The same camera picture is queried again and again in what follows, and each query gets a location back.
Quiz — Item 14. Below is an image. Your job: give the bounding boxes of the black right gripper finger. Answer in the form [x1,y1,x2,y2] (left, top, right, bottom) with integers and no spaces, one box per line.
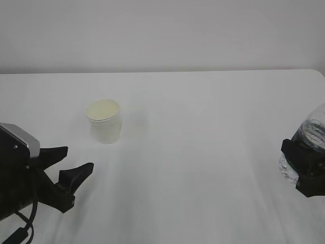
[281,139,324,178]

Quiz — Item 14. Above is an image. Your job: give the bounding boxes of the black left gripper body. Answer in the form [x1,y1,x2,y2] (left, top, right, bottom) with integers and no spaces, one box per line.
[0,152,76,219]

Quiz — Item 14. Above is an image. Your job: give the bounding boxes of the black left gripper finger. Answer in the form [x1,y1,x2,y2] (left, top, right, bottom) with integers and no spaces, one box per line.
[27,146,69,170]
[58,163,94,195]

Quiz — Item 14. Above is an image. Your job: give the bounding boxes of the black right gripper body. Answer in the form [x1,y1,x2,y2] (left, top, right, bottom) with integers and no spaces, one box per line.
[296,167,324,198]

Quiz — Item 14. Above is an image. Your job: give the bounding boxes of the clear plastic water bottle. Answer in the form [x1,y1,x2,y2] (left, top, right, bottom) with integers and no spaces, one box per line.
[279,103,324,185]

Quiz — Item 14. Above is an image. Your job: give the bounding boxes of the white paper cup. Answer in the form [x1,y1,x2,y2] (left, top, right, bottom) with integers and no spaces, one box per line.
[85,99,122,144]

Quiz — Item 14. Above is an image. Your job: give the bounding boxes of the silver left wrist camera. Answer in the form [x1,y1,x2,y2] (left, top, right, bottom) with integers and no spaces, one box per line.
[1,123,40,158]

